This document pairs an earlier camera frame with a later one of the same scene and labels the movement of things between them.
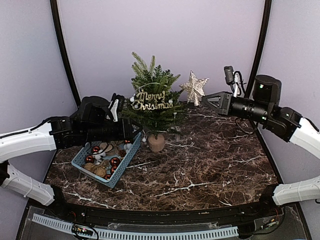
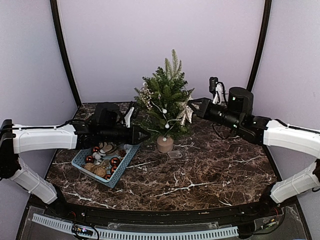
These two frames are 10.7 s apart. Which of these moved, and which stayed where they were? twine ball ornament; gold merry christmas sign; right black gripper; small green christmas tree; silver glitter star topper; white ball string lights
Moved: gold merry christmas sign; white ball string lights; silver glitter star topper; right black gripper; small green christmas tree
Stayed: twine ball ornament
